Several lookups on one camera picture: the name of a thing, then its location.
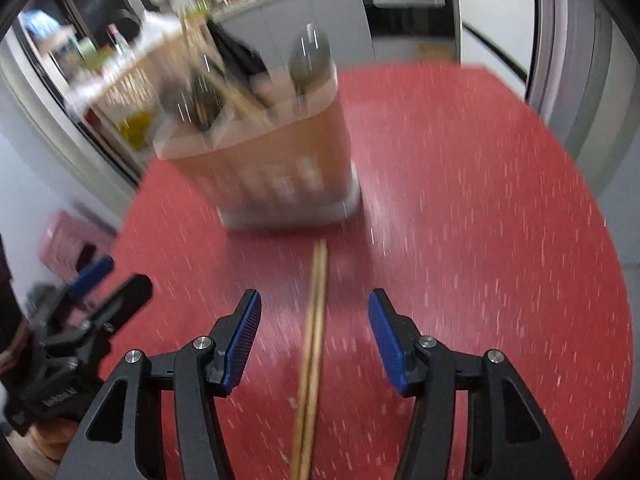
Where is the pink plastic stool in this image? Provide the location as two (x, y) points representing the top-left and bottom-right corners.
(39, 211), (119, 282)

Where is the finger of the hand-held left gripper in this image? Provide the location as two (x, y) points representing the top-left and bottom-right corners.
(67, 255), (115, 302)
(92, 274), (154, 334)

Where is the beige perforated utensil holder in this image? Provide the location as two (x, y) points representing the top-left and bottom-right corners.
(152, 25), (362, 234)

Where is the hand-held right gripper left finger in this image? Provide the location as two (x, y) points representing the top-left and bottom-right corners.
(55, 288), (263, 480)

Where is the yellow oil bottle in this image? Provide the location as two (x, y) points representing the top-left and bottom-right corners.
(117, 110), (154, 152)

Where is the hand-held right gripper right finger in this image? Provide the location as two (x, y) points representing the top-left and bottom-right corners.
(367, 288), (576, 480)

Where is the person's left forearm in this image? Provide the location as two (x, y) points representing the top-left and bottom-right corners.
(7, 425), (81, 467)

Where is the large brown plastic spoon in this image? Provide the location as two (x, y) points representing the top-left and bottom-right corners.
(288, 24), (334, 99)

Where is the black oven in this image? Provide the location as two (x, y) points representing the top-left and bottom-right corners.
(359, 0), (461, 64)

